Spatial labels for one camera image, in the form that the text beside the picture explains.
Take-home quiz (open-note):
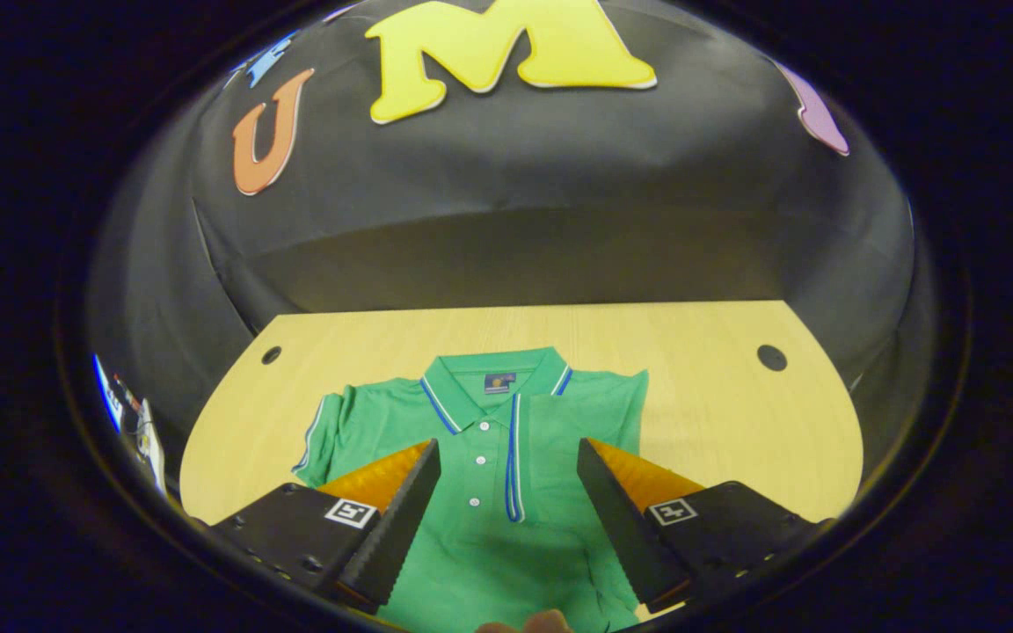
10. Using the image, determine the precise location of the green T-shirt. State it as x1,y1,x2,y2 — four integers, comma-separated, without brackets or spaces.
293,346,650,633

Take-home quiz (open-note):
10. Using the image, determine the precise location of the white printed board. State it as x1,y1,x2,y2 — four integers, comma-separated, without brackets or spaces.
91,352,167,498

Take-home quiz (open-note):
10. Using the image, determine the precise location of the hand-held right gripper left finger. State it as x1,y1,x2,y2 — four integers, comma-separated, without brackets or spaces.
206,438,442,616

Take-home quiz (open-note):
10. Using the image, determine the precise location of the black backdrop cloth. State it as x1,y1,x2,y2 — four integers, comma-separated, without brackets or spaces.
84,0,943,528

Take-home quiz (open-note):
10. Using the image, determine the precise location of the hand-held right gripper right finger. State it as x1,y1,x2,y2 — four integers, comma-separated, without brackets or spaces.
577,437,834,616

